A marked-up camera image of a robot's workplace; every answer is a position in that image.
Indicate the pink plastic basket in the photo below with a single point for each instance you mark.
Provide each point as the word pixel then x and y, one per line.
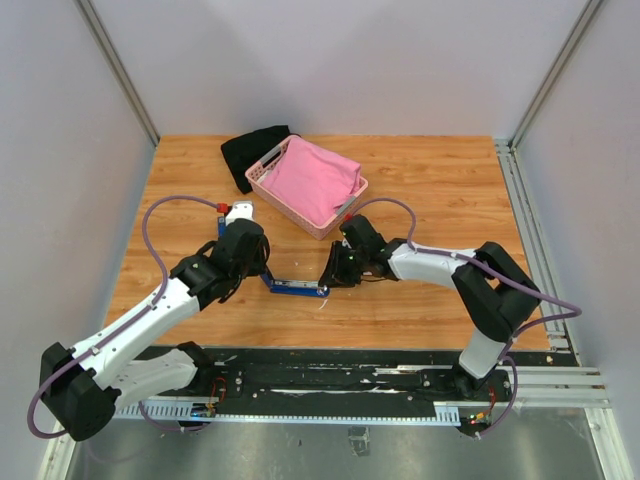
pixel 257 173

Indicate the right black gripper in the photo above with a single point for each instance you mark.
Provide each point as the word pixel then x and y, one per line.
pixel 334 276

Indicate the black folded cloth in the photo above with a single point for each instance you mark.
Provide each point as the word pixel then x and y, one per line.
pixel 242 152

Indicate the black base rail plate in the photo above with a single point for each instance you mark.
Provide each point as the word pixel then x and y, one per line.
pixel 333 384

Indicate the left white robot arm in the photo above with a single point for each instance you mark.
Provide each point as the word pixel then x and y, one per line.
pixel 85 385

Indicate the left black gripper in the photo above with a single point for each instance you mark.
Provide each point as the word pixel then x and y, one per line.
pixel 260 263

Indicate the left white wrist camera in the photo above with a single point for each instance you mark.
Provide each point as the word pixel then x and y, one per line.
pixel 238 210

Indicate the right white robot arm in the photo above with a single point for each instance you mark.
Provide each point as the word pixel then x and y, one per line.
pixel 497 294

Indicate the pink folded cloth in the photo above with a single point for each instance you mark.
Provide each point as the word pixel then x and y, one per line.
pixel 313 181

